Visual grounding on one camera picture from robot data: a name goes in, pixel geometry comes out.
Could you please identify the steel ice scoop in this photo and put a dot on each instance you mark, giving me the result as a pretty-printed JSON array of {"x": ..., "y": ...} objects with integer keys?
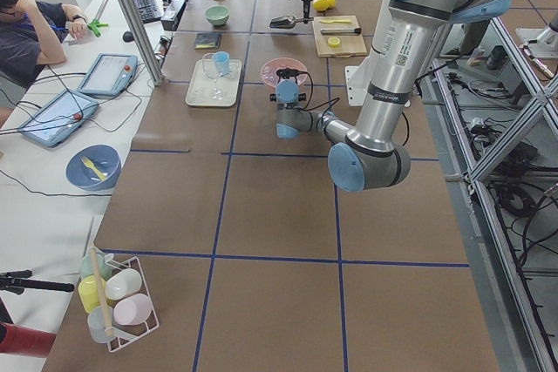
[{"x": 288, "y": 22}]

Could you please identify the pink bowl of ice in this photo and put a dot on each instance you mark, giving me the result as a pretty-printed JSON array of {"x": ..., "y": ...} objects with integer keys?
[{"x": 268, "y": 70}]

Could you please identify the light blue plastic cup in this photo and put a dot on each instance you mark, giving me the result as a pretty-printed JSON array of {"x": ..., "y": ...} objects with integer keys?
[{"x": 221, "y": 60}]

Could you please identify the white plastic cup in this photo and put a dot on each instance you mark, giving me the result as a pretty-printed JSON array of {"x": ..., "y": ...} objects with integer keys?
[{"x": 123, "y": 284}]

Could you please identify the pink plastic cup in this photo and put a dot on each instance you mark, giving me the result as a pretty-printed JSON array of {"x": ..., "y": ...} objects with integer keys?
[{"x": 133, "y": 310}]

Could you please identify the yellow plastic cup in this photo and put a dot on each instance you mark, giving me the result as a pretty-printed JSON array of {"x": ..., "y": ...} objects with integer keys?
[{"x": 88, "y": 293}]

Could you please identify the yellow lemon upper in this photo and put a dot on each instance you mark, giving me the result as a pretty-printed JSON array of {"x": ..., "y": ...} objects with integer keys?
[{"x": 320, "y": 5}]

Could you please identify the yellow plastic knife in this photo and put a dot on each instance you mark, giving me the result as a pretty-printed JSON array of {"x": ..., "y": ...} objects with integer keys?
[{"x": 335, "y": 21}]

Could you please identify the wooden cutting board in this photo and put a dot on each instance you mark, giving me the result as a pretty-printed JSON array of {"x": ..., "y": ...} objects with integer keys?
[{"x": 351, "y": 46}]

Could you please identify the halved lemon slice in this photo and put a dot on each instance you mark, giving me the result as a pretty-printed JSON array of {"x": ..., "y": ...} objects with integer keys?
[{"x": 334, "y": 42}]

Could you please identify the cream bear serving tray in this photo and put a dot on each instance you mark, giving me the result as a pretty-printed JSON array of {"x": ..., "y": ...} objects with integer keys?
[{"x": 203, "y": 91}]

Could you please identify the clear wine glass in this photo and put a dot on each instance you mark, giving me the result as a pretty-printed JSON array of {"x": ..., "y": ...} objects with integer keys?
[{"x": 210, "y": 72}]

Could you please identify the green ceramic bowl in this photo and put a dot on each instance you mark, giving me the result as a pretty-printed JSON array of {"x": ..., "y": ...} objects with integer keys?
[{"x": 217, "y": 15}]

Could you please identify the black keyboard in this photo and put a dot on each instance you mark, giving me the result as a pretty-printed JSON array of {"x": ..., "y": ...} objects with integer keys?
[{"x": 149, "y": 11}]

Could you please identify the blue teach pendant far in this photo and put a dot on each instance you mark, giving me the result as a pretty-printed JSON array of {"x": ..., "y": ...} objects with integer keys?
[{"x": 109, "y": 75}]

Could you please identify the blue teach pendant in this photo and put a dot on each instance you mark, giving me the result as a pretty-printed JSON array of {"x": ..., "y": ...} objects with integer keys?
[
  {"x": 109, "y": 75},
  {"x": 59, "y": 118}
]

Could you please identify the blue bowl with fork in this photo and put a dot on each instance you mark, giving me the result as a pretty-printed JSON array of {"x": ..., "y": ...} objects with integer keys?
[{"x": 95, "y": 168}]

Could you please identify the blue teach pendant near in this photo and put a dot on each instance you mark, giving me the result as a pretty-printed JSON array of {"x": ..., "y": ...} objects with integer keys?
[{"x": 59, "y": 118}]

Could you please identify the seated person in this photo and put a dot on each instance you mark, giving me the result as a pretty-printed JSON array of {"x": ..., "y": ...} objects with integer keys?
[{"x": 32, "y": 33}]

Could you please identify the red fire extinguisher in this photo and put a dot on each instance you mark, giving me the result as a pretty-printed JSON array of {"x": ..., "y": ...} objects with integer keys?
[{"x": 17, "y": 340}]

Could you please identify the aluminium frame post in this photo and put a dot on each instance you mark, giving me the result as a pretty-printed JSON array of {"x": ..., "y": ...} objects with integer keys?
[{"x": 142, "y": 41}]

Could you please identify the white wire cup rack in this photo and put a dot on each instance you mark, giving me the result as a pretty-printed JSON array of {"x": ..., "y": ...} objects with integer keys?
[{"x": 102, "y": 327}]

